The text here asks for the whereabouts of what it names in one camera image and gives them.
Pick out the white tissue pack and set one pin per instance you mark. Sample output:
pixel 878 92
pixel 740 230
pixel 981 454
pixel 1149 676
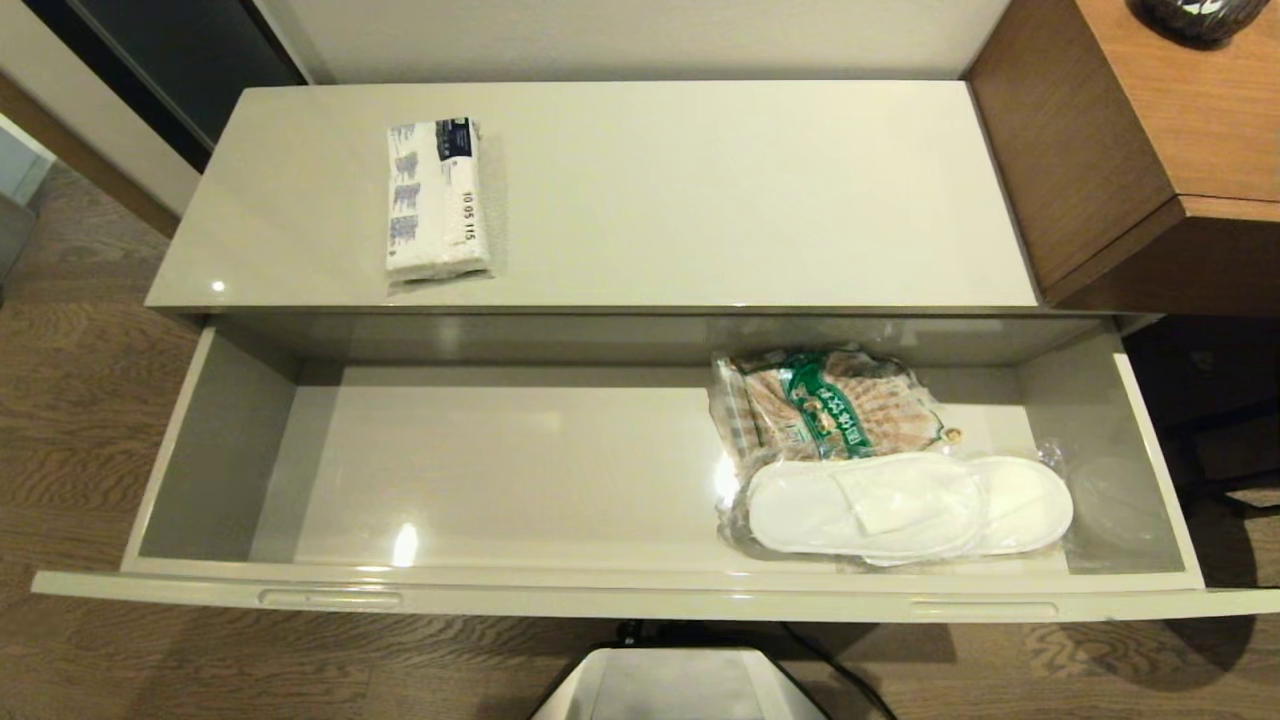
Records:
pixel 434 200

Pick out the dark bowl on table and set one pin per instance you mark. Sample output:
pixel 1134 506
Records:
pixel 1200 15

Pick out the beige cabinet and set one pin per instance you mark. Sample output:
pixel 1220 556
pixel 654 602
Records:
pixel 600 190

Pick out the green printed snack bag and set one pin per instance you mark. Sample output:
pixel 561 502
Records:
pixel 820 405

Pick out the white slippers in plastic bag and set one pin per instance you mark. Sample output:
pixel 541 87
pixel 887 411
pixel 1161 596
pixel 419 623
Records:
pixel 900 505

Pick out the brown wooden desk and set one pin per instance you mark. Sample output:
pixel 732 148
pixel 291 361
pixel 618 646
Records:
pixel 1130 150

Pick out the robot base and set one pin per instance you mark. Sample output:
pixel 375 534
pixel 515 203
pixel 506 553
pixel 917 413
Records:
pixel 680 685

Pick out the beige cabinet drawer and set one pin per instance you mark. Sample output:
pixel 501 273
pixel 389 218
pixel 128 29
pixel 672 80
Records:
pixel 520 480

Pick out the dark glass panel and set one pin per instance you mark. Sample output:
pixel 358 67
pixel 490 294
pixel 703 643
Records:
pixel 180 60

